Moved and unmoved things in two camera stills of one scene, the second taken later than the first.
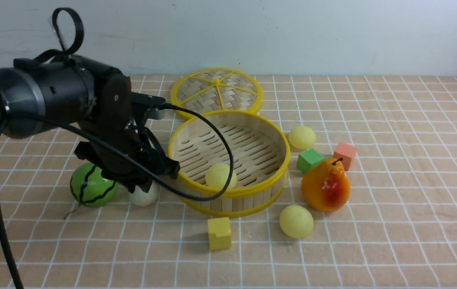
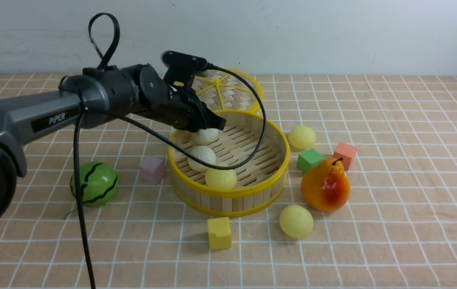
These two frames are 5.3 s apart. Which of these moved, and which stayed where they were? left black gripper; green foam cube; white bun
Moved: white bun; left black gripper
Stayed: green foam cube
